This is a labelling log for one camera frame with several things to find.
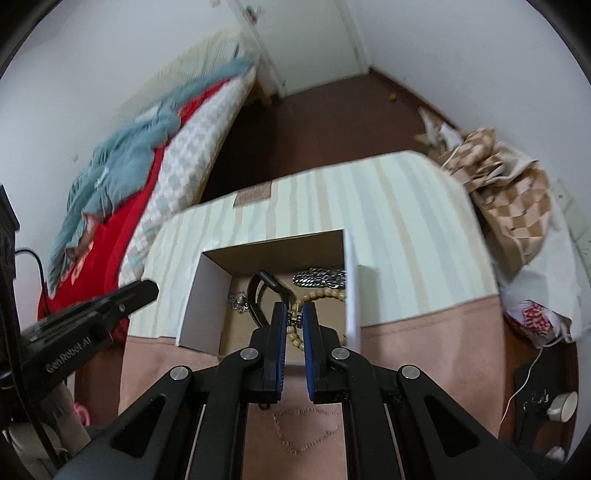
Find wooden bead bracelet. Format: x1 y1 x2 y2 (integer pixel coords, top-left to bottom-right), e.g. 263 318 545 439
285 287 348 352

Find small silver earrings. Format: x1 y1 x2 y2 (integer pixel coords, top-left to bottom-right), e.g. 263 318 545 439
228 291 249 314

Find thin silver necklace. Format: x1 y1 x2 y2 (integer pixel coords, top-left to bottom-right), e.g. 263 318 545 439
269 405 346 455

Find black wristband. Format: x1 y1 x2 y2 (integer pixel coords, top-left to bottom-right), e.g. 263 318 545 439
246 270 296 328

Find thick silver chain bracelet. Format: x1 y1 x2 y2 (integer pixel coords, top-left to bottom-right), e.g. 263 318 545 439
291 267 348 289

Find open cardboard box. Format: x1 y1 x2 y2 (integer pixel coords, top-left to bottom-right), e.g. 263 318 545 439
176 230 361 356

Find red bed cover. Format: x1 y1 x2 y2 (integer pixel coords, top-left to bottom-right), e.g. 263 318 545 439
37 146 165 319

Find pink striped table cloth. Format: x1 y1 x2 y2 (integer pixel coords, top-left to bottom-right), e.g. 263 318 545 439
117 149 509 480

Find teal blue blanket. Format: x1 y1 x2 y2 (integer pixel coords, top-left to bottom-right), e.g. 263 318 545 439
46 55 253 297

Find checkered bed quilt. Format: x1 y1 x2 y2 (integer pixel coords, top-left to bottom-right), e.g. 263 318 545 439
117 67 256 286

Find white plastic bag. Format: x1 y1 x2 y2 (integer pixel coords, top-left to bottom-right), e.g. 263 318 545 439
488 206 590 349

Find brown checkered blanket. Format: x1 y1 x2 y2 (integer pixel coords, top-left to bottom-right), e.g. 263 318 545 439
436 128 551 274

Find striped pillow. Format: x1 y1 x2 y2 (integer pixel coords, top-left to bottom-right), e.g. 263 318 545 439
117 26 243 121

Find white door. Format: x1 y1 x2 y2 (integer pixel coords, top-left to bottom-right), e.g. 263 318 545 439
228 0 369 97

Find white wall power strip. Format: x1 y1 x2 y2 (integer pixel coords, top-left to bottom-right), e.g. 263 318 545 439
552 179 591 277

